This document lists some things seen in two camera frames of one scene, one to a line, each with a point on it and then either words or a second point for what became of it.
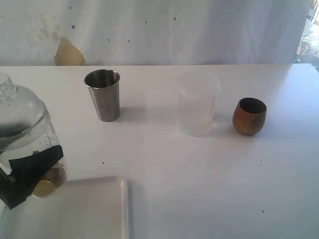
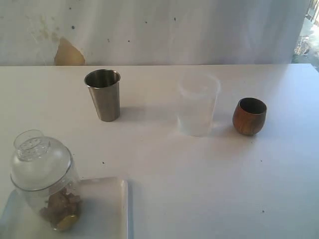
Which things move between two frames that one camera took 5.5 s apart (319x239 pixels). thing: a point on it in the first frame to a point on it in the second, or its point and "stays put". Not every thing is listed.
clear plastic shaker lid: [24, 116] to [40, 163]
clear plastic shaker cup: [26, 127] to [46, 180]
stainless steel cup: [103, 85] stays put
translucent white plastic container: [198, 91] stays put
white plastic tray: [89, 208] stays put
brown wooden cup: [248, 115] stays put
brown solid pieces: [54, 179] to [62, 210]
